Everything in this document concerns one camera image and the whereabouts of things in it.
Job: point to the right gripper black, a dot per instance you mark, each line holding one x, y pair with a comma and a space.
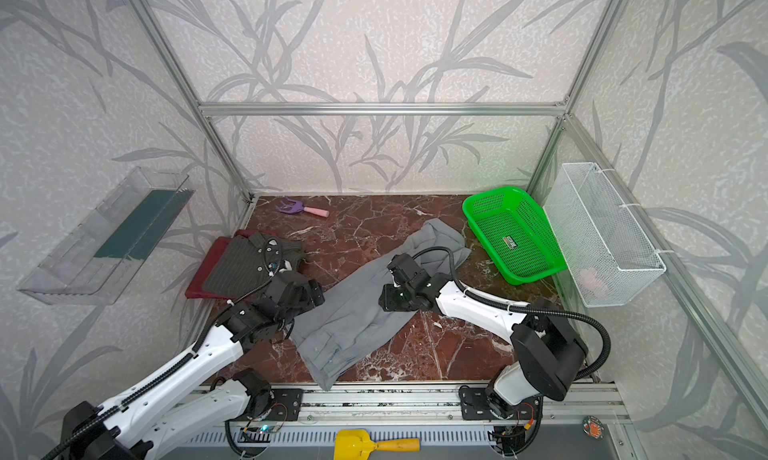
393, 297

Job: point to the grey long sleeve shirt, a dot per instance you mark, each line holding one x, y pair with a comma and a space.
350, 324

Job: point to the green plastic basket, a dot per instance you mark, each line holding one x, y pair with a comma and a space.
516, 234

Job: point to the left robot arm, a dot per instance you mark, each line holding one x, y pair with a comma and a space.
151, 418

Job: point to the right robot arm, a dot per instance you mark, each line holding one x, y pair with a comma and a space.
549, 352

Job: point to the dark striped folded shirt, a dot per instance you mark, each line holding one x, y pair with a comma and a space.
242, 266

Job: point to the purple pink toy rake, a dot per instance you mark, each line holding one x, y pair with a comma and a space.
292, 206

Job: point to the maroon folded shirt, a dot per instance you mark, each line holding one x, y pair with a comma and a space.
196, 288

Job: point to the yellow toy shovel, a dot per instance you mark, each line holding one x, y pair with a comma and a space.
358, 445

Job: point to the round green red badge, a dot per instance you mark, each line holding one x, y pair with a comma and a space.
593, 427

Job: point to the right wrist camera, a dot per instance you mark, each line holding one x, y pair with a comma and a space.
404, 269

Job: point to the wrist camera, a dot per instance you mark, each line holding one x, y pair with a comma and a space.
404, 269
272, 257

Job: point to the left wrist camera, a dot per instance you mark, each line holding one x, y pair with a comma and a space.
272, 257

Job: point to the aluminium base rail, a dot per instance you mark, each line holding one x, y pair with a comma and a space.
349, 404

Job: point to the pink object in wire basket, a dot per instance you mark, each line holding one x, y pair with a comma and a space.
590, 280

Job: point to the white wire wall basket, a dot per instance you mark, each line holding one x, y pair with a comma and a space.
596, 228

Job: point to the clear plastic wall bin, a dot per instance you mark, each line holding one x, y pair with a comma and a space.
96, 262

